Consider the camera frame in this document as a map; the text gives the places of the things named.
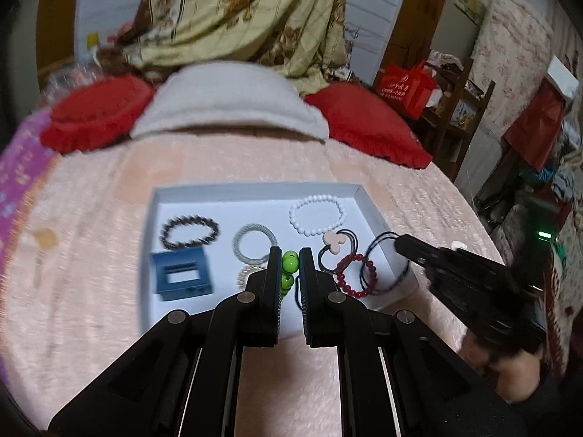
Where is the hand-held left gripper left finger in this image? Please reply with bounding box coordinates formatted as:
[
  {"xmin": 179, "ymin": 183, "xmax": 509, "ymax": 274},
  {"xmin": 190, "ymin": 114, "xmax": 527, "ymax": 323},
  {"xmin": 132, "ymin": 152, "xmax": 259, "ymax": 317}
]
[{"xmin": 48, "ymin": 247, "xmax": 284, "ymax": 437}]

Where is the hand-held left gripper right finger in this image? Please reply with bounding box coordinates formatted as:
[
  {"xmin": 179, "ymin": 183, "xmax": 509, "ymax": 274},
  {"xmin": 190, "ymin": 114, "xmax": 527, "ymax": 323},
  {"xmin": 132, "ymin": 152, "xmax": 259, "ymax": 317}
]
[{"xmin": 297, "ymin": 248, "xmax": 515, "ymax": 437}]

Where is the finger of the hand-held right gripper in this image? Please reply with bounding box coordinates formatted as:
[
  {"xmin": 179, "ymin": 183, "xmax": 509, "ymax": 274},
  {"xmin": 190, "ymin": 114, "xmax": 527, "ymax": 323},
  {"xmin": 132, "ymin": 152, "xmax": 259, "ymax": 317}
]
[{"xmin": 394, "ymin": 234, "xmax": 456, "ymax": 279}]

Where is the green bead bracelet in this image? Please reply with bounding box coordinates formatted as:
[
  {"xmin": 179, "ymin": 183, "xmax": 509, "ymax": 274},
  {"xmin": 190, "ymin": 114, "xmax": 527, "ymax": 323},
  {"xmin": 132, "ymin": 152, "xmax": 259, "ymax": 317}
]
[{"xmin": 280, "ymin": 249, "xmax": 299, "ymax": 299}]

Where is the dark multi-strand hair tie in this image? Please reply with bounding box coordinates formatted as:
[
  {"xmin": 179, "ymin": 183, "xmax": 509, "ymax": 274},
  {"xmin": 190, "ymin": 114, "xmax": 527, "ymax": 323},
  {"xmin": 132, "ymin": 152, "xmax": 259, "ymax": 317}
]
[{"xmin": 360, "ymin": 232, "xmax": 411, "ymax": 296}]

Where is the black hair tie pink clover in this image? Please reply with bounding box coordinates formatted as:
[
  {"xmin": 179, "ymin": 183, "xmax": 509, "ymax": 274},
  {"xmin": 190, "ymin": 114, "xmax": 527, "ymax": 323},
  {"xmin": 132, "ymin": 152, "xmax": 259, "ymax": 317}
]
[{"xmin": 316, "ymin": 228, "xmax": 365, "ymax": 274}]

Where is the grey hair tie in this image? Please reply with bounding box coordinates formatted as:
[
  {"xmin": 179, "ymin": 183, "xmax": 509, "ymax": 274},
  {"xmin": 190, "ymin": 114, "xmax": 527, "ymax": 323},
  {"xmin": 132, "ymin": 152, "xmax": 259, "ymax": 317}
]
[{"xmin": 232, "ymin": 223, "xmax": 279, "ymax": 265}]

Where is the white cardboard box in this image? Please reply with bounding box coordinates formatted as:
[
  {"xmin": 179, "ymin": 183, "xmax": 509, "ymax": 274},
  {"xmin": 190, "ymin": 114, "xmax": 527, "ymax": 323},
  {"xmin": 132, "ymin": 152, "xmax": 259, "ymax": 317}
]
[{"xmin": 139, "ymin": 183, "xmax": 420, "ymax": 340}]

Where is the white bead bracelet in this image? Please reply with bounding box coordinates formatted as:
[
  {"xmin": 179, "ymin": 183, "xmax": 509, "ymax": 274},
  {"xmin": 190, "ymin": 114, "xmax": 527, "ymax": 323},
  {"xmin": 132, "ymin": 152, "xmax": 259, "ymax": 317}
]
[{"xmin": 289, "ymin": 195, "xmax": 345, "ymax": 236}]

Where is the brown bead bracelet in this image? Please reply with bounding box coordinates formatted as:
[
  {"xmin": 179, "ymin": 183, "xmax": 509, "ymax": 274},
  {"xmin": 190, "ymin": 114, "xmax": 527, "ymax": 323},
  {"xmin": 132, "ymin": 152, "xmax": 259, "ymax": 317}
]
[{"xmin": 160, "ymin": 216, "xmax": 219, "ymax": 251}]

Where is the person's right hand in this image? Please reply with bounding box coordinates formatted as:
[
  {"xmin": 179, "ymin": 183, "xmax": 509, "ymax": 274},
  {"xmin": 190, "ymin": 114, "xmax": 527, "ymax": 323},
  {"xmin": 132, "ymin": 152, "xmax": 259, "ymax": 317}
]
[{"xmin": 460, "ymin": 332, "xmax": 543, "ymax": 403}]

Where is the dark clothing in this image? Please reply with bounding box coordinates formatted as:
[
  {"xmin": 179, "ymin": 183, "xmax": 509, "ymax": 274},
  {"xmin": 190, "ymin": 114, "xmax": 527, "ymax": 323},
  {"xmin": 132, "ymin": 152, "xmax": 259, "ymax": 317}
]
[{"xmin": 510, "ymin": 373, "xmax": 566, "ymax": 437}]

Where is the blue hair claw clip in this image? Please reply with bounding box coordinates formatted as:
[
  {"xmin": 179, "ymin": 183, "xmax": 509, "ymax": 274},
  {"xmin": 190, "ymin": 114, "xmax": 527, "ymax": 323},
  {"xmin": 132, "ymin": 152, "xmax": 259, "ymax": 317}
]
[{"xmin": 150, "ymin": 250, "xmax": 212, "ymax": 303}]

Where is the wooden shelf rack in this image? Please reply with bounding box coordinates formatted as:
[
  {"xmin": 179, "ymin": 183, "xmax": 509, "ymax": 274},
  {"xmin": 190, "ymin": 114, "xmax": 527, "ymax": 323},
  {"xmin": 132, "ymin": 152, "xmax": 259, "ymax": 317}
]
[{"xmin": 419, "ymin": 57, "xmax": 496, "ymax": 178}]

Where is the red frilled pillow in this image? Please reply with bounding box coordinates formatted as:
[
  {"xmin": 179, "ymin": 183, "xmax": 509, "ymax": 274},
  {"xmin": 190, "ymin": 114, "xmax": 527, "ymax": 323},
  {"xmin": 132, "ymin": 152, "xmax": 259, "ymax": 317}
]
[
  {"xmin": 304, "ymin": 83, "xmax": 433, "ymax": 169},
  {"xmin": 40, "ymin": 75, "xmax": 156, "ymax": 153}
]

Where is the red shopping bag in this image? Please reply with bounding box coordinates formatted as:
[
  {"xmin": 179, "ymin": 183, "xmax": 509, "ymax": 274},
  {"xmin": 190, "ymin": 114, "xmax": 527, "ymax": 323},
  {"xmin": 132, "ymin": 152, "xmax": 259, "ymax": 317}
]
[{"xmin": 374, "ymin": 60, "xmax": 437, "ymax": 118}]

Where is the red garment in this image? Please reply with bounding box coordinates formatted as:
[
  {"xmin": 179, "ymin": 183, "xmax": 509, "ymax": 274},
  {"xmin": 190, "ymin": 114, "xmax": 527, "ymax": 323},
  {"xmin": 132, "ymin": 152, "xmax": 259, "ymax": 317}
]
[{"xmin": 503, "ymin": 79, "xmax": 566, "ymax": 171}]

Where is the beige pillow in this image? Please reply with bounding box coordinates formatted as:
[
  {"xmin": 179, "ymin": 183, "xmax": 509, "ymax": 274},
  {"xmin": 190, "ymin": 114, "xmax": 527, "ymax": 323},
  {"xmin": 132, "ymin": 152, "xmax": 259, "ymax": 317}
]
[{"xmin": 130, "ymin": 61, "xmax": 329, "ymax": 142}]

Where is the pink fluffy blanket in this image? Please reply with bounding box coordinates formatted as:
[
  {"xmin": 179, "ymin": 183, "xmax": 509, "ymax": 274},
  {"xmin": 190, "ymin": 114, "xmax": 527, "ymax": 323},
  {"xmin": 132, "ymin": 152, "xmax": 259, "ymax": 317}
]
[{"xmin": 0, "ymin": 123, "xmax": 515, "ymax": 437}]

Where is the yellow floral quilt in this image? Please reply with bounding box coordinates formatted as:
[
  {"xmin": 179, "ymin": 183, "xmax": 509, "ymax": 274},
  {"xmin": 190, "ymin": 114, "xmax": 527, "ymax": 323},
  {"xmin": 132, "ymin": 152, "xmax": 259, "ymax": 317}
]
[{"xmin": 116, "ymin": 0, "xmax": 349, "ymax": 96}]

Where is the purple patterned sheet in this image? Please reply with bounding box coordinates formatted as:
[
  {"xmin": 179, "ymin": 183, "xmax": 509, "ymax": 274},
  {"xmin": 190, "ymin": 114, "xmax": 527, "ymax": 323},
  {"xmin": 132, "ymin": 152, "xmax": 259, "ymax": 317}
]
[{"xmin": 0, "ymin": 114, "xmax": 58, "ymax": 247}]

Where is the beige bead bracelet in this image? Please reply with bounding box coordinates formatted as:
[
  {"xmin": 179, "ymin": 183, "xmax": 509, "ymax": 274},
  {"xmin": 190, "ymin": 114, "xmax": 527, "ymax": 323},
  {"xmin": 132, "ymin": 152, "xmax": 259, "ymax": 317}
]
[{"xmin": 236, "ymin": 264, "xmax": 269, "ymax": 290}]

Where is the red bead bracelet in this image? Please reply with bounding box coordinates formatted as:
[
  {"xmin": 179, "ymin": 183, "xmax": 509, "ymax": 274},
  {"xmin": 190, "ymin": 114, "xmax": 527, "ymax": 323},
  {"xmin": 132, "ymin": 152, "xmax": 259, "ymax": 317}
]
[{"xmin": 334, "ymin": 252, "xmax": 379, "ymax": 300}]

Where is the wooden door post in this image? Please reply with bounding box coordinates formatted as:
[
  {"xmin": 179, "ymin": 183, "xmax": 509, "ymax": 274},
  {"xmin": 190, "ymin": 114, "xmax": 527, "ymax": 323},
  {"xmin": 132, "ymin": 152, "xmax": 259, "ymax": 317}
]
[
  {"xmin": 35, "ymin": 0, "xmax": 83, "ymax": 78},
  {"xmin": 389, "ymin": 0, "xmax": 456, "ymax": 71}
]

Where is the wall picture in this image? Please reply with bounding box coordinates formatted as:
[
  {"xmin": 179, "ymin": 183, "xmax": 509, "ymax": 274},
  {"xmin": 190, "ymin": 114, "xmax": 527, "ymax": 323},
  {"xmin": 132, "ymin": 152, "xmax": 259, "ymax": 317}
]
[{"xmin": 454, "ymin": 0, "xmax": 484, "ymax": 23}]

